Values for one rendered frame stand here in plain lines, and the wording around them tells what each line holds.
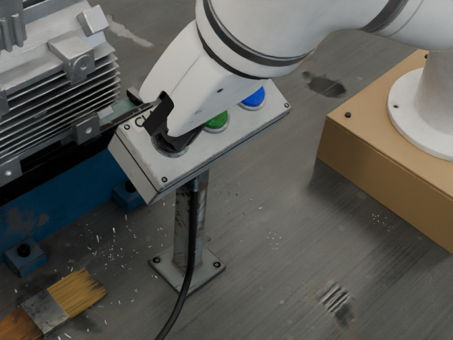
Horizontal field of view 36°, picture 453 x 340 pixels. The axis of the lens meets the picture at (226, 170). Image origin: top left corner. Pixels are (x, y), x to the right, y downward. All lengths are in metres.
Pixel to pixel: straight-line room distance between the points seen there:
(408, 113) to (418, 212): 0.14
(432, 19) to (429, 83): 0.52
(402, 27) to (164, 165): 0.28
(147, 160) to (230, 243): 0.30
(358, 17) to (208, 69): 0.11
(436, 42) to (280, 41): 0.09
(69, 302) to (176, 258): 0.13
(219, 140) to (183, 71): 0.18
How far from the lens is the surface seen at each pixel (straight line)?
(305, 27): 0.41
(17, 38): 0.72
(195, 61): 0.47
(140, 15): 1.24
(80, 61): 0.71
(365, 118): 0.96
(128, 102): 0.89
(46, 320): 0.83
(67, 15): 0.75
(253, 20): 0.41
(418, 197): 0.93
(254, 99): 0.68
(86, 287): 0.85
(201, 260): 0.87
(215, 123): 0.65
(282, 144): 1.02
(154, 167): 0.62
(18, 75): 0.71
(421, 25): 0.42
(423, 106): 0.96
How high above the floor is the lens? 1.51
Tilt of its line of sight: 47 degrees down
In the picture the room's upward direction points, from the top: 7 degrees clockwise
